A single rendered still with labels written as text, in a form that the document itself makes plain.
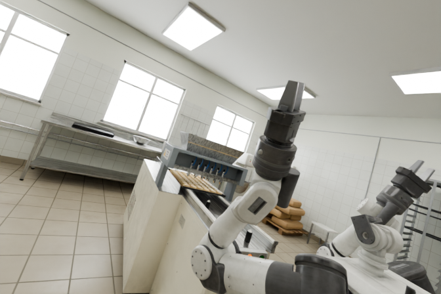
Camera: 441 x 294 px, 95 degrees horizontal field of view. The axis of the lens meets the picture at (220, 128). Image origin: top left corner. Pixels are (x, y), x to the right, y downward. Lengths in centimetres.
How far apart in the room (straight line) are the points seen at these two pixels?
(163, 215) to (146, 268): 39
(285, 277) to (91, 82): 431
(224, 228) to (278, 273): 16
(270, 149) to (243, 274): 29
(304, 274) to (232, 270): 17
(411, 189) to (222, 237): 71
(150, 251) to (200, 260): 123
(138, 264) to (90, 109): 320
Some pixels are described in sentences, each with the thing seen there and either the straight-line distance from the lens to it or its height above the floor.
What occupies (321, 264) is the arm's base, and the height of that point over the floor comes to 113.
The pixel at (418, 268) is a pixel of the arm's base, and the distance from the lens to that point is 88.
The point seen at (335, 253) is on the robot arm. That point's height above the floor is 102.
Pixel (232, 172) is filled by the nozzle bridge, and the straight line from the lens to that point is 192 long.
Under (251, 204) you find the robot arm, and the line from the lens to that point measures 50.
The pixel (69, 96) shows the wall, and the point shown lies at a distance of 449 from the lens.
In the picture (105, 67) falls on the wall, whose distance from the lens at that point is 454.
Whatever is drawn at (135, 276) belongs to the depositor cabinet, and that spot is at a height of 21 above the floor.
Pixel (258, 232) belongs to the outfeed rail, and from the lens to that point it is 135.
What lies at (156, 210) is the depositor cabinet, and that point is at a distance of 170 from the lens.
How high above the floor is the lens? 128
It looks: 6 degrees up
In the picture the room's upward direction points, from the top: 18 degrees clockwise
